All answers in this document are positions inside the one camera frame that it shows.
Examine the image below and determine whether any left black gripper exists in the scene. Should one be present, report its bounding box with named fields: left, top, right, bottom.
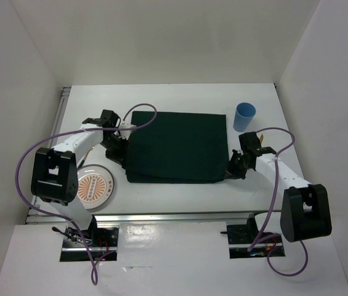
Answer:
left=99, top=134, right=130, bottom=167

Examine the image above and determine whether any orange patterned plate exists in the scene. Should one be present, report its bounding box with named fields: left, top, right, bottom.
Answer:
left=77, top=165, right=115, bottom=210

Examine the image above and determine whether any dark green cloth napkin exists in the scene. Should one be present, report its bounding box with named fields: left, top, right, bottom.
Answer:
left=123, top=111, right=229, bottom=184

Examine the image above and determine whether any gold fork black handle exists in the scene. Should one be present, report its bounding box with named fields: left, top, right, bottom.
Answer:
left=78, top=147, right=94, bottom=168

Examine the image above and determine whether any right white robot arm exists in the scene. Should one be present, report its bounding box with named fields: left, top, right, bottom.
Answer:
left=225, top=128, right=332, bottom=247

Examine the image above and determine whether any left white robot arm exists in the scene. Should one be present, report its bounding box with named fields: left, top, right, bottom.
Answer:
left=31, top=130, right=128, bottom=246

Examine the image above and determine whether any light blue plastic cup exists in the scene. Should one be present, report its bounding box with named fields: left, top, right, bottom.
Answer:
left=233, top=102, right=256, bottom=132

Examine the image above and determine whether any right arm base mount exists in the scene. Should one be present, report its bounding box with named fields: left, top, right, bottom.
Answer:
left=221, top=215, right=285, bottom=259

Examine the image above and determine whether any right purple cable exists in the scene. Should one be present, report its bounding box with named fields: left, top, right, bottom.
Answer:
left=248, top=127, right=309, bottom=278

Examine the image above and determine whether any purple cable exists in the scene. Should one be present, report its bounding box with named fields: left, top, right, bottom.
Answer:
left=14, top=103, right=158, bottom=285
left=248, top=127, right=309, bottom=278

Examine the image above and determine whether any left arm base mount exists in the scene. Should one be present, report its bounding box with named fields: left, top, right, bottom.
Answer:
left=52, top=226, right=119, bottom=262

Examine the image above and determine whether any aluminium frame rail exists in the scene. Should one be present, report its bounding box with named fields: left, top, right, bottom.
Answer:
left=25, top=86, right=285, bottom=224

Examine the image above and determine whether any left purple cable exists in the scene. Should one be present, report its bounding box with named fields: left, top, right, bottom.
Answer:
left=14, top=103, right=158, bottom=285

